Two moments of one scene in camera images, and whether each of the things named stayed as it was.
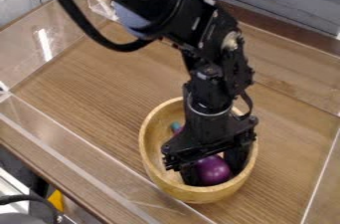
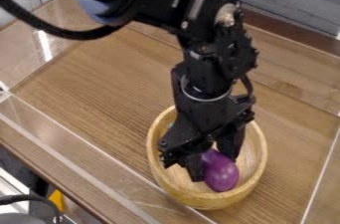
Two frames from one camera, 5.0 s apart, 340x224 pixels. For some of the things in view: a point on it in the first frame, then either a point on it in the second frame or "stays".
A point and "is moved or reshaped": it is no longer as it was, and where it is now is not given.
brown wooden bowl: (155, 135) is moved or reshaped
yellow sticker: (56, 198) stays
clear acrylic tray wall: (120, 194) stays
